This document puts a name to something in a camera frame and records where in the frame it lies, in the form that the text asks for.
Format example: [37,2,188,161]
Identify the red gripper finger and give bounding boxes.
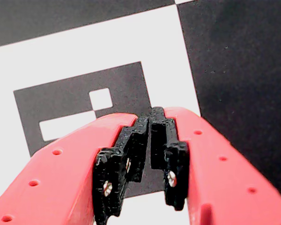
[149,106,281,225]
[0,113,149,225]

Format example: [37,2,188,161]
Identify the black white marker checkerboard mat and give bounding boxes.
[0,0,281,225]

